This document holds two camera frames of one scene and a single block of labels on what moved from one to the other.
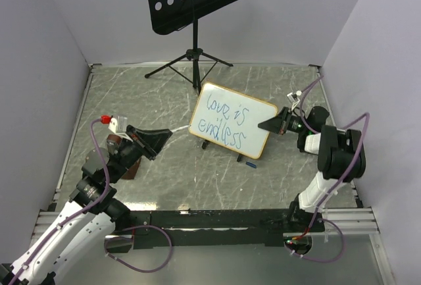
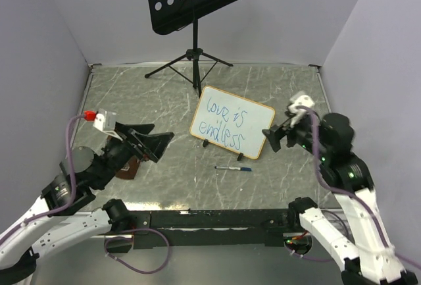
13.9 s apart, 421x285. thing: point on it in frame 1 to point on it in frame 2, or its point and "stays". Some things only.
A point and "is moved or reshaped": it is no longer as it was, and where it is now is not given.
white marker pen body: (180, 128) to (228, 168)
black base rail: (216, 228) stays
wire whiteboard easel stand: (206, 143) stays
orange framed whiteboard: (230, 119) is moved or reshaped
